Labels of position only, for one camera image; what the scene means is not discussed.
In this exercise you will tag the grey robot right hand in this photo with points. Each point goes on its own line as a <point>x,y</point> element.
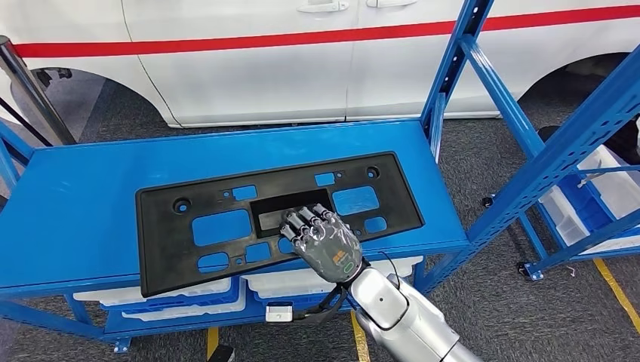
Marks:
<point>330,250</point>

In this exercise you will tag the black plastic plate part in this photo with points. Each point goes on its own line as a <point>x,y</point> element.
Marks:
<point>165,250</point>

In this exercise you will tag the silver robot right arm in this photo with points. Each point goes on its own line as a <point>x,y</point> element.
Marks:
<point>405,319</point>

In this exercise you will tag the blue wheeled shelf rack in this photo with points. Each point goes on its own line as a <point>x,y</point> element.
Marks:
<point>575,247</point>

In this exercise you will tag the blue metal shelf rack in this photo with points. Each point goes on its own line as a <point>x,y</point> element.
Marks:
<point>75,210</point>

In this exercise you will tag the white car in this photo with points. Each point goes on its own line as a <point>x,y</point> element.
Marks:
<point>250,80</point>

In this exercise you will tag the small white floor scrap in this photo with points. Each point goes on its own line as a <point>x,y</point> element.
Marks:
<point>570,271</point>

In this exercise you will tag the black item in bin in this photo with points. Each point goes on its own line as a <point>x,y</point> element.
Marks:
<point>625,142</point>

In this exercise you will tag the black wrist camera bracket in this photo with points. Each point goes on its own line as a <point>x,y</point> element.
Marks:
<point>325,312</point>

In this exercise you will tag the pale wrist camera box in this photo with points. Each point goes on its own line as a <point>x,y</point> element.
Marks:
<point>278,314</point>

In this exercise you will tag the chrome stanchion post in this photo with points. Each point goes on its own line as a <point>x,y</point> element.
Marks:
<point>35,95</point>

